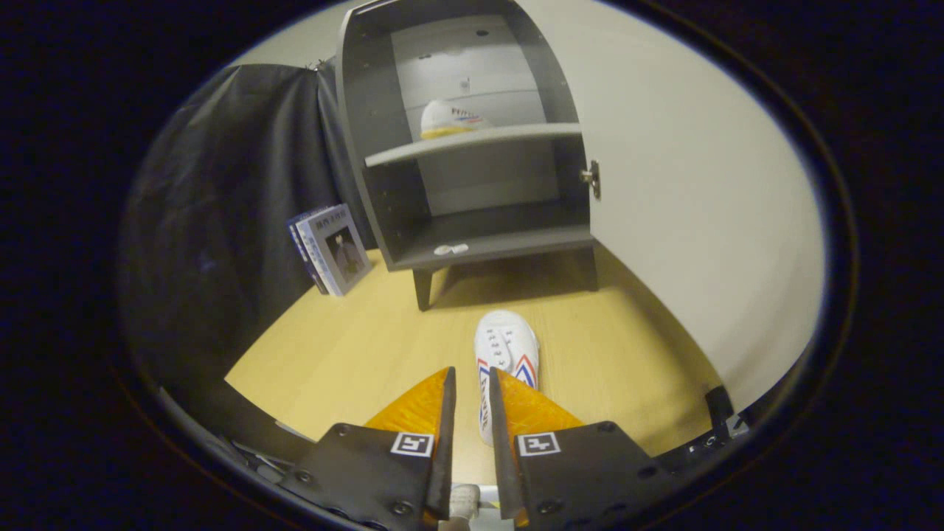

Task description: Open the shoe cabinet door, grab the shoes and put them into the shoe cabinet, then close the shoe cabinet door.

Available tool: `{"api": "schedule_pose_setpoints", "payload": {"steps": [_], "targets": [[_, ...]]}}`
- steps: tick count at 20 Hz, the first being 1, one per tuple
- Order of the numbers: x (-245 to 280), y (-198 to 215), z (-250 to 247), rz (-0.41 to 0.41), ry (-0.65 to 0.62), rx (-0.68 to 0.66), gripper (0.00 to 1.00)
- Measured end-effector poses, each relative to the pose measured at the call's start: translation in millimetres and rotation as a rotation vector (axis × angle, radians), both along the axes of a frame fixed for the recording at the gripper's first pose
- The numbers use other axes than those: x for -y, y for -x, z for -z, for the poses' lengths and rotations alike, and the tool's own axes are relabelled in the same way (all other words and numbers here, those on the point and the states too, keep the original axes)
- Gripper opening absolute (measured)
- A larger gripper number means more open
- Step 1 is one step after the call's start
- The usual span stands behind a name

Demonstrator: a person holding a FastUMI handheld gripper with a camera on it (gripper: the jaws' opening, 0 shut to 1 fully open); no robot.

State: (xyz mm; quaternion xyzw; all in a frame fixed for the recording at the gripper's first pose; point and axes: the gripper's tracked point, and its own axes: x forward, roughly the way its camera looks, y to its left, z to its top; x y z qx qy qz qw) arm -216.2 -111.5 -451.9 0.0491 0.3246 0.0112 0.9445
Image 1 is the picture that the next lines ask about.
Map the dark blue book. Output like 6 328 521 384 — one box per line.
286 209 329 294

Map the grey shoe cabinet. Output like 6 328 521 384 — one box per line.
336 0 600 312

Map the white shoe with striped sides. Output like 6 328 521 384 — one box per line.
474 310 541 448

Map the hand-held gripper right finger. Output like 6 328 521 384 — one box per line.
488 367 683 531

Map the white shoe cabinet door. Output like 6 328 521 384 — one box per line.
516 0 825 414

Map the white shoe with yellow sole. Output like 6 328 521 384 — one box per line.
420 100 493 141

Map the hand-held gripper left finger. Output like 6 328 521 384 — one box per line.
277 367 458 531

